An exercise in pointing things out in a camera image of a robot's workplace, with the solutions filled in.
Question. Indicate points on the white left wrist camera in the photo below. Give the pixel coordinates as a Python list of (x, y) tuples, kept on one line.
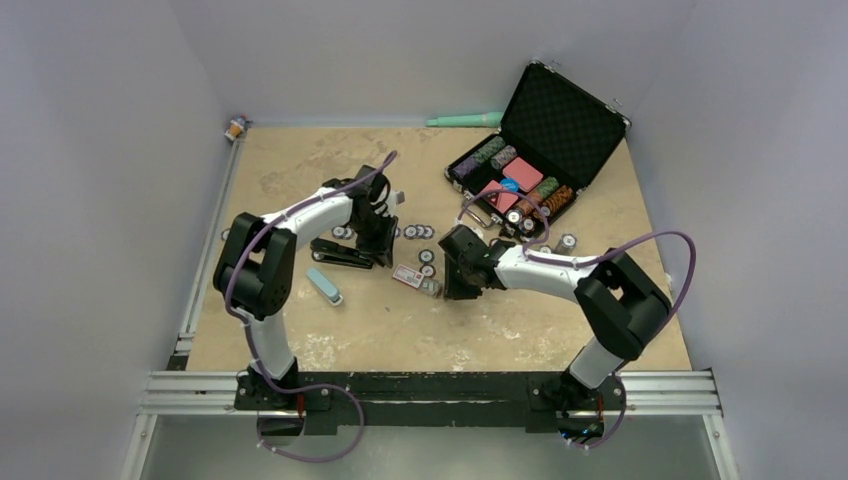
[(397, 197)]

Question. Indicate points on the poker chip above box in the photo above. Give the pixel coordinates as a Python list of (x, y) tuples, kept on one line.
[(426, 256)]

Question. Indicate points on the blue dealer button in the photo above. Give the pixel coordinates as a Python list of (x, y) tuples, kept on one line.
[(509, 185)]

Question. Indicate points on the aluminium frame rail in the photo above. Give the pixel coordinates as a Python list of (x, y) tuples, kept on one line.
[(671, 427)]

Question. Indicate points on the light blue stapler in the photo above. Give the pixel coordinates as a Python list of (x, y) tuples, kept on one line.
[(323, 285)]

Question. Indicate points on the poker chip row right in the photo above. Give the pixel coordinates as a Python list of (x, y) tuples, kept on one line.
[(411, 232)]

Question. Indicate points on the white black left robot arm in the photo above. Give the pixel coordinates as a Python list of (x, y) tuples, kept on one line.
[(255, 269)]

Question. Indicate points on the poker chip far right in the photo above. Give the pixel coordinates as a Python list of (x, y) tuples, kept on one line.
[(564, 246)]

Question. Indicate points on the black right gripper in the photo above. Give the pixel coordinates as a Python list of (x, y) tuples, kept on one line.
[(453, 289)]

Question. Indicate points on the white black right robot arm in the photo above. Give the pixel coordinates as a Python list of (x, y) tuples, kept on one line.
[(624, 308)]

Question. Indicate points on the black poker chip case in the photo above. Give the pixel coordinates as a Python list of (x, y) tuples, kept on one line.
[(556, 127)]

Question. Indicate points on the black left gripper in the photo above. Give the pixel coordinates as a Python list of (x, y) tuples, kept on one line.
[(382, 249)]

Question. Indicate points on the mint green tube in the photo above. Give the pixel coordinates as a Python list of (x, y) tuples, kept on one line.
[(483, 120)]

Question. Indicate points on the pink card deck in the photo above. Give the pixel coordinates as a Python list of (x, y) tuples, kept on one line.
[(526, 176)]

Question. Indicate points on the poker chip near box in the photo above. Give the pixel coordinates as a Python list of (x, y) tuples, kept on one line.
[(427, 270)]

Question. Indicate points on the black stapler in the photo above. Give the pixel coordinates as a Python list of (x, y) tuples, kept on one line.
[(333, 253)]

